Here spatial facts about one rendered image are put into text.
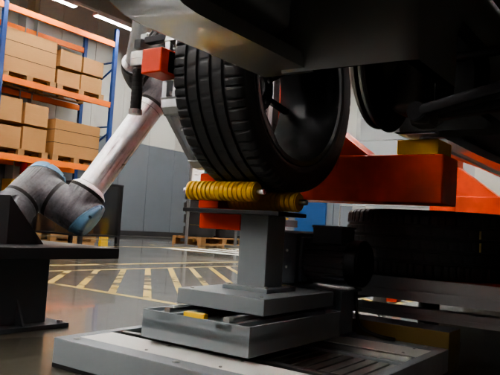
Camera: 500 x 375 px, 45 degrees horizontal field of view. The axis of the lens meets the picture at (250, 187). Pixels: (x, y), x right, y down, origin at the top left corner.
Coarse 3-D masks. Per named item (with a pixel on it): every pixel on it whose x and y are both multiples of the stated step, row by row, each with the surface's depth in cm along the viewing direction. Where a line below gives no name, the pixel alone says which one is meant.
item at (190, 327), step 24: (144, 312) 168; (168, 312) 164; (192, 312) 159; (216, 312) 178; (288, 312) 177; (312, 312) 185; (336, 312) 187; (144, 336) 167; (168, 336) 163; (192, 336) 158; (216, 336) 154; (240, 336) 150; (264, 336) 154; (288, 336) 163; (312, 336) 174
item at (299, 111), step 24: (312, 72) 205; (336, 72) 200; (264, 96) 193; (288, 96) 212; (312, 96) 206; (336, 96) 201; (264, 120) 164; (288, 120) 210; (312, 120) 204; (336, 120) 199; (288, 144) 203; (312, 144) 197
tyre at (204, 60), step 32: (192, 64) 163; (224, 64) 157; (192, 96) 164; (224, 96) 159; (256, 96) 160; (192, 128) 168; (224, 128) 162; (256, 128) 160; (224, 160) 170; (256, 160) 164; (320, 160) 191
